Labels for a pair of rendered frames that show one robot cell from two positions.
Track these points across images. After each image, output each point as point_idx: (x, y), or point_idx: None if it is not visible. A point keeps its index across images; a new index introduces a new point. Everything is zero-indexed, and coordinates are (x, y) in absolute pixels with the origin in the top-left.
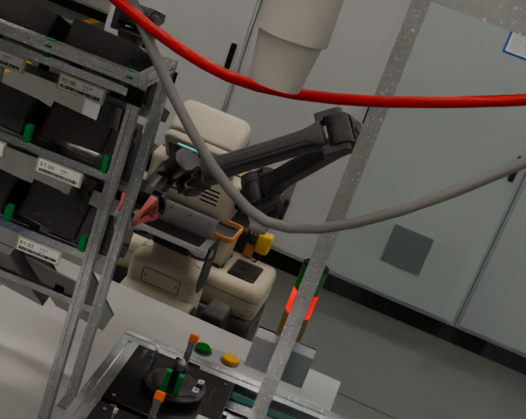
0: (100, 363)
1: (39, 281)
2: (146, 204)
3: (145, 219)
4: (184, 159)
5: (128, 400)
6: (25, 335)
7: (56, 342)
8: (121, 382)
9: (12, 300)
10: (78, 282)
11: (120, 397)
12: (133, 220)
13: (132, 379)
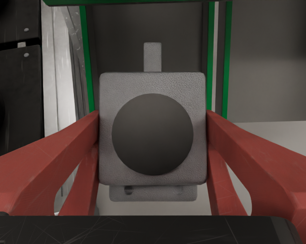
0: (119, 215)
1: (221, 52)
2: (37, 151)
3: (63, 211)
4: None
5: (6, 59)
6: (235, 184)
7: (196, 208)
8: (28, 82)
9: None
10: None
11: (17, 56)
12: (96, 111)
13: (16, 97)
